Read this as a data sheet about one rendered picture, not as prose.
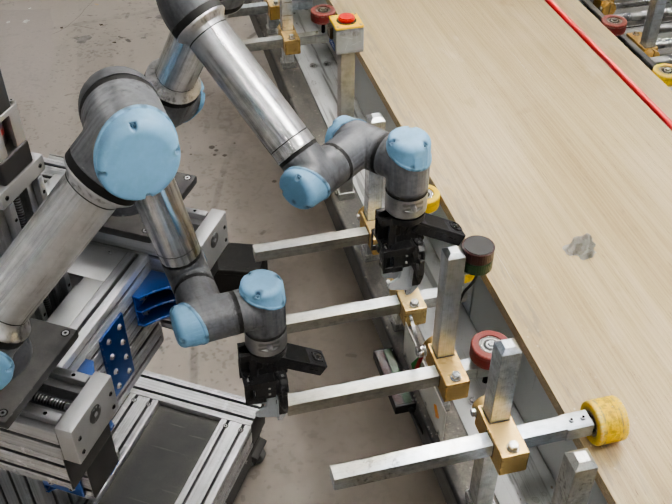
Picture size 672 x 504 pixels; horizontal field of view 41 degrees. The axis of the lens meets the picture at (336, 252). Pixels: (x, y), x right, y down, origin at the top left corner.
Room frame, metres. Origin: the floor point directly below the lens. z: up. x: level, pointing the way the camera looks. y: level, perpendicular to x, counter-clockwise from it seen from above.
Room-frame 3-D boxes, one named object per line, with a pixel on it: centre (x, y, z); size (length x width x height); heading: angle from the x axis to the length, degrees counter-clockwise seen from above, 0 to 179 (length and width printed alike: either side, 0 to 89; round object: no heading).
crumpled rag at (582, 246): (1.51, -0.55, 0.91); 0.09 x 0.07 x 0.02; 139
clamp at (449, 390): (1.21, -0.22, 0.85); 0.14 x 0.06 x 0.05; 14
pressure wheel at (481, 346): (1.22, -0.31, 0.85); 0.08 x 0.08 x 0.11
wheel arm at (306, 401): (1.17, -0.11, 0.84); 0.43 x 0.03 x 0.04; 104
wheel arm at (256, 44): (2.63, 0.23, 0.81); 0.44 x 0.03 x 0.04; 104
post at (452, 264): (1.23, -0.21, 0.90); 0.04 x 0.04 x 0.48; 14
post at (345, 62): (1.97, -0.02, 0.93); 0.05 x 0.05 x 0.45; 14
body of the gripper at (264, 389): (1.10, 0.13, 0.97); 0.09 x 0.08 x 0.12; 104
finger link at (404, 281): (1.24, -0.12, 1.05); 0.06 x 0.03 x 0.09; 107
